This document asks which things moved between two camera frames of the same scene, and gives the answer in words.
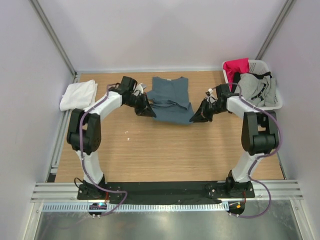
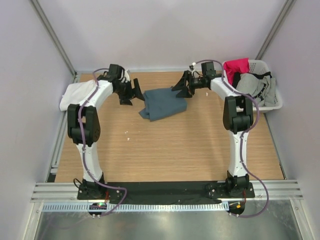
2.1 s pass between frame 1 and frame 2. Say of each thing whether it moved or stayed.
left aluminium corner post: stayed
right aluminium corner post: stayed
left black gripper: moved
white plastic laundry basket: stayed
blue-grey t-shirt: moved
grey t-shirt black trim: stayed
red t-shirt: stayed
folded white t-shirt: stayed
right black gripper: moved
